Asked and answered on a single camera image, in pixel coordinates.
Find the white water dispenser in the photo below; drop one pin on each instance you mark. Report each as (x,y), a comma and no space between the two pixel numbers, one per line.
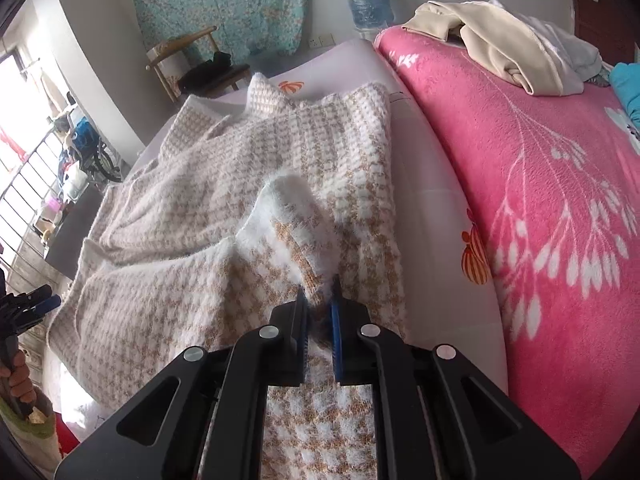
(367,35)

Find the black cloth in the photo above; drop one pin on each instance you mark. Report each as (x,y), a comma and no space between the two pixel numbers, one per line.
(210,67)

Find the teal floral hanging cloth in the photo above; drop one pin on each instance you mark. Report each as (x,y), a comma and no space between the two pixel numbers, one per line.
(225,5)

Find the pink plastic basin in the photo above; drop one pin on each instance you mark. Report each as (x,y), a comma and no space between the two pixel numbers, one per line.
(52,206)

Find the cream garment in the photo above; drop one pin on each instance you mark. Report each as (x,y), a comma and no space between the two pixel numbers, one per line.
(500,45)

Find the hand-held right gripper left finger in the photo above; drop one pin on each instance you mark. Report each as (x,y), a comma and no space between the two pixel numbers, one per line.
(303,350)

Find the metal window railing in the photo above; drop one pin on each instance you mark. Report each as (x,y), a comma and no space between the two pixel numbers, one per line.
(20,195)

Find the beige white houndstooth sweater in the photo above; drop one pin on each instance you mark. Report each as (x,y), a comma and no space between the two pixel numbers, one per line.
(200,200)

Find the white patterned box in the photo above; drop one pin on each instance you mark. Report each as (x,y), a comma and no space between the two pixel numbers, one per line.
(175,67)

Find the dark grey board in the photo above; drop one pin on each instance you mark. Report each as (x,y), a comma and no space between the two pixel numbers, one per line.
(75,235)

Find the person's left hand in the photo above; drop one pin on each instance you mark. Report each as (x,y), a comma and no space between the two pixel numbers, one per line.
(24,380)

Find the hanging clothes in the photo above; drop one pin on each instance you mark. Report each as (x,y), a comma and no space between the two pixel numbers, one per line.
(12,142)

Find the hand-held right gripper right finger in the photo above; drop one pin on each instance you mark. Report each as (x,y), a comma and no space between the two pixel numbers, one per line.
(336,340)

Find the bed with pale pink sheet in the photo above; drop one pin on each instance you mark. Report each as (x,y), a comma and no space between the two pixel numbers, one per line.
(440,220)

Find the wooden chair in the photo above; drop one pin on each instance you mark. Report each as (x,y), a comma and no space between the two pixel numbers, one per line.
(172,45)

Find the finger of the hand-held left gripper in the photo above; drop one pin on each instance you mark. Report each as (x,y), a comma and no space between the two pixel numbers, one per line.
(37,310)
(27,297)

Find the person's left forearm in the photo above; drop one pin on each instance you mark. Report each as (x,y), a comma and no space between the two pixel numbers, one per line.
(30,430)

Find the wheelchair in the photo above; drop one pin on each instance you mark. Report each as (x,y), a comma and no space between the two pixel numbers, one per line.
(100,160)

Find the wall socket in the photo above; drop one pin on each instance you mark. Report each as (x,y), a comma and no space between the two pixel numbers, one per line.
(321,42)

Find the dark red wooden door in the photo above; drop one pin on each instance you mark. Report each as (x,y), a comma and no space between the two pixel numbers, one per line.
(610,15)

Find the pink floral blanket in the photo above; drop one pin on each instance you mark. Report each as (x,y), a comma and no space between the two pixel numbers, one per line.
(550,185)

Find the teal pillow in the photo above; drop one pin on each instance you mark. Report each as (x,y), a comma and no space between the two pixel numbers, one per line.
(627,90)

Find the white garment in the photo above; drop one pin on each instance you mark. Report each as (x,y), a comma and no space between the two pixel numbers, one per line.
(570,50)

